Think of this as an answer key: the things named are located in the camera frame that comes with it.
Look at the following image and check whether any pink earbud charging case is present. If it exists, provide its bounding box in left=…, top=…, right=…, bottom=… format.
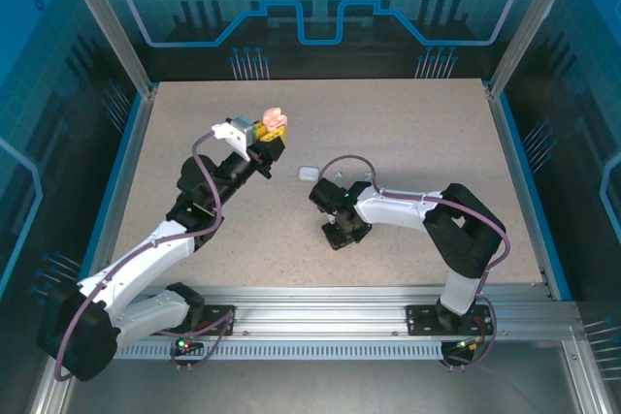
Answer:
left=260, top=106, right=289, bottom=129

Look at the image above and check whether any aluminium mounting beam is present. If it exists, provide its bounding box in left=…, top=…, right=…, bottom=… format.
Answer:
left=115, top=285, right=578, bottom=340

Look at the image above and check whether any small LED connector board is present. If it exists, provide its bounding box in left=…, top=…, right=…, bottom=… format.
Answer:
left=453, top=335, right=487, bottom=356
left=175, top=331, right=204, bottom=356

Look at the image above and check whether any aluminium side rail blue strip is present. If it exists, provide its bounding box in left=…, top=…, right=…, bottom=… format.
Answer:
left=484, top=79, right=578, bottom=302
left=77, top=86, right=159, bottom=289

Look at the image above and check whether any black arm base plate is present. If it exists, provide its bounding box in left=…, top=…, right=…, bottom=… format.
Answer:
left=159, top=304, right=238, bottom=337
left=405, top=303, right=492, bottom=337

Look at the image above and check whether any slotted cable duct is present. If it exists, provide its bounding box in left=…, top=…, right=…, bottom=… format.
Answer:
left=114, top=339, right=447, bottom=363

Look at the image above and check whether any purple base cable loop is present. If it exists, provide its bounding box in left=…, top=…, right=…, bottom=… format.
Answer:
left=167, top=309, right=238, bottom=372
left=440, top=324, right=500, bottom=372

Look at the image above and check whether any aluminium frame post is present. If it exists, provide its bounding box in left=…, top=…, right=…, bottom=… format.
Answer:
left=53, top=0, right=159, bottom=98
left=484, top=0, right=586, bottom=100

